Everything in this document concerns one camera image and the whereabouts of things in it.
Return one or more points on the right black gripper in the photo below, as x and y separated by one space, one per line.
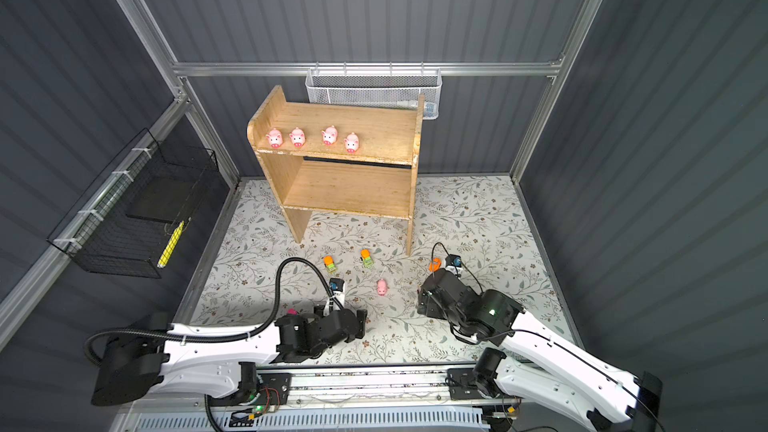
425 303

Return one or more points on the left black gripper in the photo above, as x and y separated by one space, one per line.
361 322

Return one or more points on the pink pig toy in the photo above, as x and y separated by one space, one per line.
329 135
352 143
382 287
297 137
275 138

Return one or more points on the pink pig toy front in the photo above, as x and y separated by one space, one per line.
329 135

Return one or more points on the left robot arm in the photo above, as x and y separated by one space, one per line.
154 355

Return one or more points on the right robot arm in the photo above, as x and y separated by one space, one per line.
525 358

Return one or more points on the wooden two-tier shelf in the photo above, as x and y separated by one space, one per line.
379 180

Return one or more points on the orange toy car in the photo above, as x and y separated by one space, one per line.
435 264

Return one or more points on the orange green mixer truck left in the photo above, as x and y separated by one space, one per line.
330 264

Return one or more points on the orange green mixer truck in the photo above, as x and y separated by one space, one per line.
330 264
366 258

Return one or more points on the orange green mixer truck right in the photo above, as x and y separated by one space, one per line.
366 258

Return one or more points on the white vented cover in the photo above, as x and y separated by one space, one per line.
430 418

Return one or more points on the yellow corn toy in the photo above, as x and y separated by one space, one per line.
170 245

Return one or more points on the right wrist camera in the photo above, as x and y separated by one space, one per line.
454 264

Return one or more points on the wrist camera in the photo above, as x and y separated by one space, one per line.
337 286
454 264

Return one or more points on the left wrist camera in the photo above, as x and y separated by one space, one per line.
337 286

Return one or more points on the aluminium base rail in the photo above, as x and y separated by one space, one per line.
366 381

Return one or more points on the white wire mesh basket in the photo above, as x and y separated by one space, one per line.
391 91

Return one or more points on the black wire basket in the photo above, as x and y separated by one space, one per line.
124 226

